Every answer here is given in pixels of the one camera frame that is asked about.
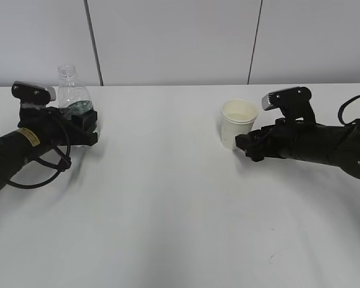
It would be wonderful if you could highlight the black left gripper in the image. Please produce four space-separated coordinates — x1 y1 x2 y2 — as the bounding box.
17 107 98 147

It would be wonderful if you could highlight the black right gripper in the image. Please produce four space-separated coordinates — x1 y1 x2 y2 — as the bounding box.
235 118 300 162

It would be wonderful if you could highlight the white paper cup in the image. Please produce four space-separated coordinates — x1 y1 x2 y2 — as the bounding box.
220 99 258 151

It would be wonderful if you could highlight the clear water bottle green label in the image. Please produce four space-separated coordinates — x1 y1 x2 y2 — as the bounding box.
58 64 94 119

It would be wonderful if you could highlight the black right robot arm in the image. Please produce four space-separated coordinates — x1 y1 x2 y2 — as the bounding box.
235 119 360 179

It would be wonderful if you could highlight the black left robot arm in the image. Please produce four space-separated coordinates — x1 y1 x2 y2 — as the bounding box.
0 107 98 190

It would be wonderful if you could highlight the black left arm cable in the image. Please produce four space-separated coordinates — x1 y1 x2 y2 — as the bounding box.
0 113 79 190

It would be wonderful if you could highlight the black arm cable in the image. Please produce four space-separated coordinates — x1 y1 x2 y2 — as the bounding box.
0 113 79 190
337 94 360 125

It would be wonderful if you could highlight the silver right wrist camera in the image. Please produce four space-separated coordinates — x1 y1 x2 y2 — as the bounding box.
262 86 316 124

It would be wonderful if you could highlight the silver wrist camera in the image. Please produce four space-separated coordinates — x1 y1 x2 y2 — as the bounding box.
11 81 56 106
262 86 316 124

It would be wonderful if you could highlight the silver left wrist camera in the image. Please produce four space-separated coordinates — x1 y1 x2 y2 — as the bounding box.
11 81 56 106

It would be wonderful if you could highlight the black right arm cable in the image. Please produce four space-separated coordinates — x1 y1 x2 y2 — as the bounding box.
337 94 360 125

